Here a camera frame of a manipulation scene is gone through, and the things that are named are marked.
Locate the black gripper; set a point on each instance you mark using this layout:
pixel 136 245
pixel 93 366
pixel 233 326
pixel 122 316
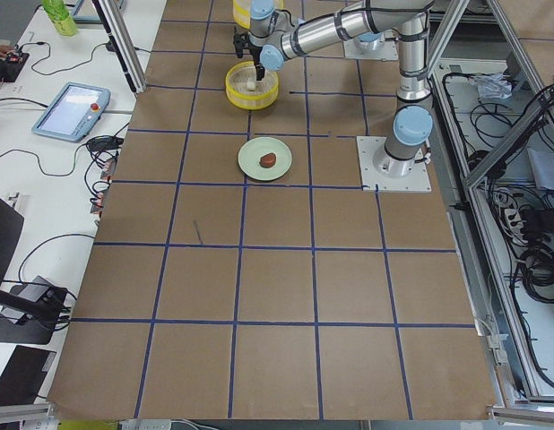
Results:
pixel 260 67

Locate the yellow rimmed steamer basket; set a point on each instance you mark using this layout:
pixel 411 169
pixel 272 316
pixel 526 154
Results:
pixel 246 11
pixel 244 91

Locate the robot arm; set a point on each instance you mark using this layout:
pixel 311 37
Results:
pixel 371 29

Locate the green plate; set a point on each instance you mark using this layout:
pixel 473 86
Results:
pixel 250 153

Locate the brown bun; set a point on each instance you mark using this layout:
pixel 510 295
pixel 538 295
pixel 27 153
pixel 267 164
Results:
pixel 268 160

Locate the teach pendant tablet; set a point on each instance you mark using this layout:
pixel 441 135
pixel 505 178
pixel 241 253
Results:
pixel 73 112

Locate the green plastic bottle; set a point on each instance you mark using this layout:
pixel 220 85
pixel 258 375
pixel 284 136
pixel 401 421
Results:
pixel 60 17

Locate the black monitor stand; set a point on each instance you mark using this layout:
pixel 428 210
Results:
pixel 31 312

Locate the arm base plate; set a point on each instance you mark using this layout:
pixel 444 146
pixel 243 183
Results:
pixel 380 173
pixel 371 46

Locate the aluminium frame post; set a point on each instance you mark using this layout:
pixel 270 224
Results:
pixel 119 37

